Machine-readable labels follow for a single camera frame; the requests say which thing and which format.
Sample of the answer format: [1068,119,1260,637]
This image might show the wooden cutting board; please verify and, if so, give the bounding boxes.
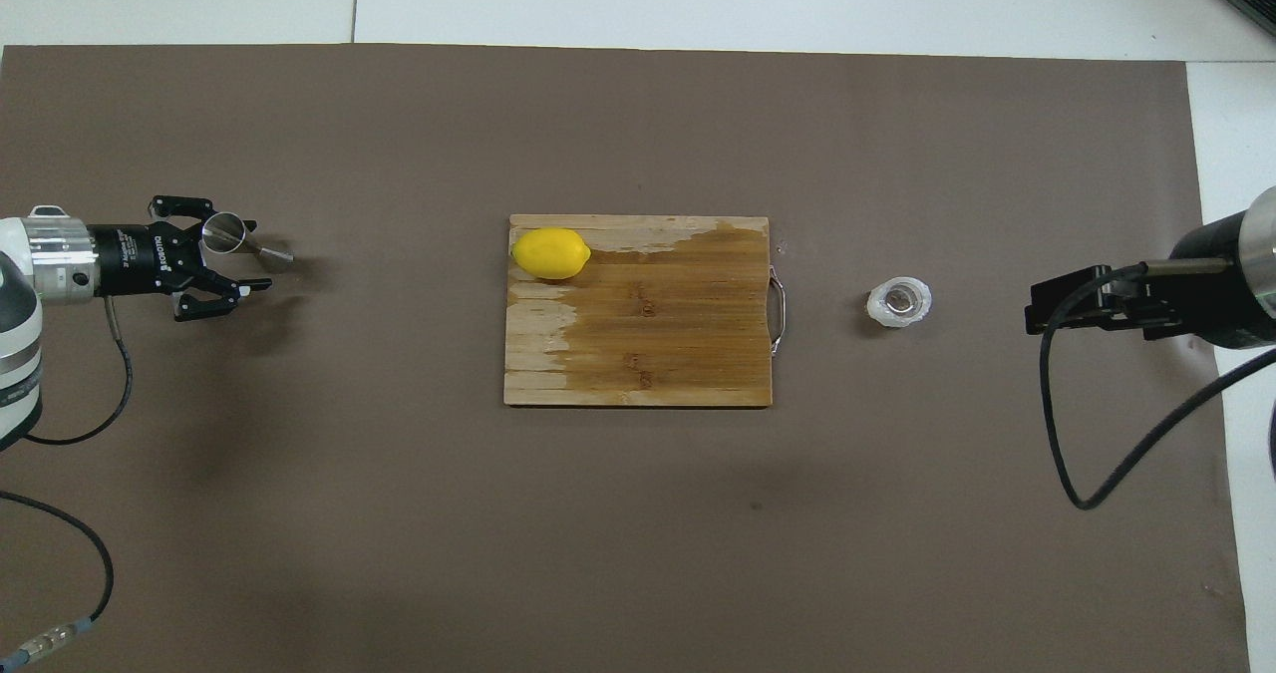
[503,214,789,410]

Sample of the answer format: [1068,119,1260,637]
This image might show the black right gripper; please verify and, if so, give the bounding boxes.
[1025,210,1276,351]

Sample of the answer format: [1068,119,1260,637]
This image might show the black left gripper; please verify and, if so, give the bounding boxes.
[88,194,273,323]

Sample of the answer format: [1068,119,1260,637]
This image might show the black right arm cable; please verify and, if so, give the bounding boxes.
[1039,259,1276,511]

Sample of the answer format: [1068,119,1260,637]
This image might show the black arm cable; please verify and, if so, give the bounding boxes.
[0,297,134,662]
[1039,259,1276,511]

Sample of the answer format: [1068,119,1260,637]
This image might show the small clear glass cup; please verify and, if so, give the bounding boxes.
[865,276,934,330]

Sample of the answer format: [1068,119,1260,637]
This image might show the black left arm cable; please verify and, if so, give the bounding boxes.
[0,297,134,662]

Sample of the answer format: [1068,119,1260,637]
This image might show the brown table mat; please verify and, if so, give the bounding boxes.
[0,43,1252,673]

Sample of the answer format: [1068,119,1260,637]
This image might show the yellow lemon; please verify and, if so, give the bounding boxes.
[510,227,592,281]

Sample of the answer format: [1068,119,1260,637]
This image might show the steel jigger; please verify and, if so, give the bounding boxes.
[202,212,297,265]

